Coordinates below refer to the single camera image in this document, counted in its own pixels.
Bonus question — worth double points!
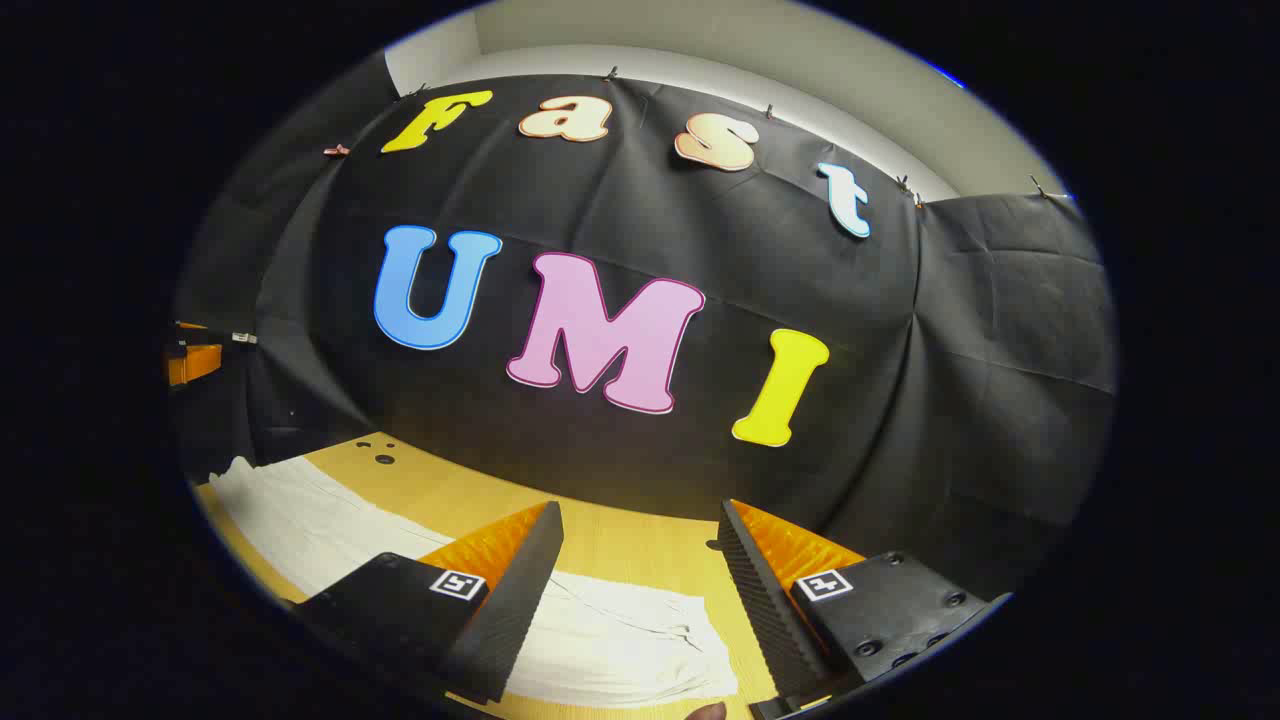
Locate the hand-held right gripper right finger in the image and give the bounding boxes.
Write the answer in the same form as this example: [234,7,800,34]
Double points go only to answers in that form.
[716,498,1013,713]

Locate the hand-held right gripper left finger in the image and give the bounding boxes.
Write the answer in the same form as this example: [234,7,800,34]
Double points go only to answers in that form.
[290,500,566,706]

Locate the black backdrop cloth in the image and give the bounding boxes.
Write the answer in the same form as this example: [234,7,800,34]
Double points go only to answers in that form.
[170,72,1119,601]

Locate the white jeans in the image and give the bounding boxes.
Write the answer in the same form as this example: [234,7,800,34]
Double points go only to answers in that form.
[208,456,741,709]

